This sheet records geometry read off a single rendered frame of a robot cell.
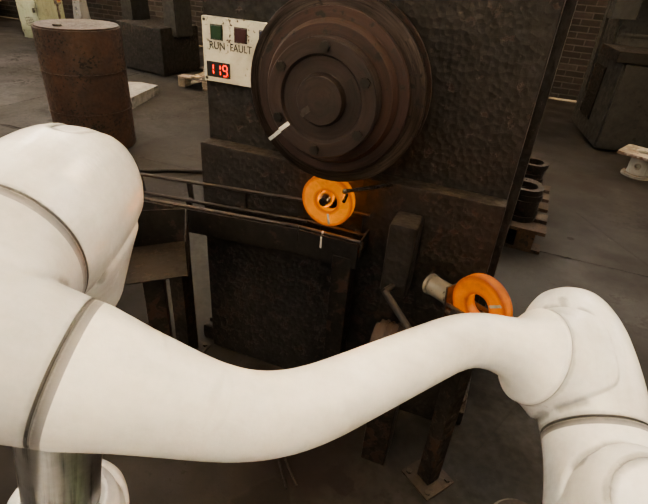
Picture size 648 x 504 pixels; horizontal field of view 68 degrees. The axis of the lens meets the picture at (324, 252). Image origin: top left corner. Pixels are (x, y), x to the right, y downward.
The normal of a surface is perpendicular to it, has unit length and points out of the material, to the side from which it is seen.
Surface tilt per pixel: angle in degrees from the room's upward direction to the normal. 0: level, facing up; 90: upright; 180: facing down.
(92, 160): 45
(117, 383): 51
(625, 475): 25
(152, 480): 1
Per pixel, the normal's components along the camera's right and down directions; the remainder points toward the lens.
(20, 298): 0.54, -0.69
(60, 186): 0.66, -0.53
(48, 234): 0.80, -0.55
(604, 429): -0.25, -0.73
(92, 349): 0.55, -0.41
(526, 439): 0.07, -0.85
